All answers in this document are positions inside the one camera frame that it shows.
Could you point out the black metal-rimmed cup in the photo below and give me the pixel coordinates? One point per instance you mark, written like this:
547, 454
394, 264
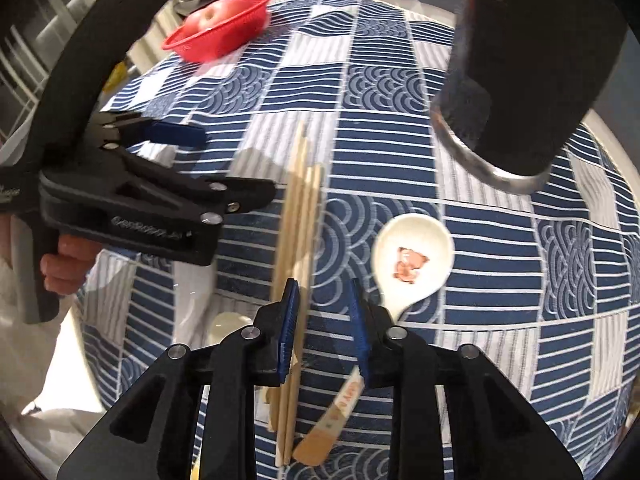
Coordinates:
525, 60

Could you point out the blue checked tablecloth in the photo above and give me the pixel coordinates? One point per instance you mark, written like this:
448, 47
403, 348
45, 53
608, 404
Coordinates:
390, 135

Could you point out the plain white ceramic spoon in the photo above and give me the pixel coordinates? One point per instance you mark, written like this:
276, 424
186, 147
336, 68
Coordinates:
225, 327

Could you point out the person's white garment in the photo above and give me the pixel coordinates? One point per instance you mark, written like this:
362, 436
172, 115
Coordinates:
45, 370

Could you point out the person's left hand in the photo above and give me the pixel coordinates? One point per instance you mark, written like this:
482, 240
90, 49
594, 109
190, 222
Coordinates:
67, 265

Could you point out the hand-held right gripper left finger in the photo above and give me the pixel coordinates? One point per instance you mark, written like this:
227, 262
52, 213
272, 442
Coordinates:
287, 332

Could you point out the white printed ceramic spoon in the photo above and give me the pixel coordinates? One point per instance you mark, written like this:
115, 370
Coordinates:
425, 245

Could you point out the red plastic basket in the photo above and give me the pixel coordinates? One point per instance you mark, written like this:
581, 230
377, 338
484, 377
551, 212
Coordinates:
220, 40

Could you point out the printed wooden spatula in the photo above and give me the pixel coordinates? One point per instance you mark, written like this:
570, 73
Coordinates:
325, 430

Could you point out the red apple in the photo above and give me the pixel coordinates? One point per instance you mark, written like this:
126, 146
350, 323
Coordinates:
210, 17

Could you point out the wooden chopstick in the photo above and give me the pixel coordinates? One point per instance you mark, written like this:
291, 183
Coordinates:
298, 200
314, 210
305, 220
290, 210

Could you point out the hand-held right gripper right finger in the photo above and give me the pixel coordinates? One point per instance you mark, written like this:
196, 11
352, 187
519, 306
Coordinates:
361, 340

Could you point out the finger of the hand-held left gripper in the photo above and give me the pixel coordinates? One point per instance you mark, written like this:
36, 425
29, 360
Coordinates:
245, 195
177, 135

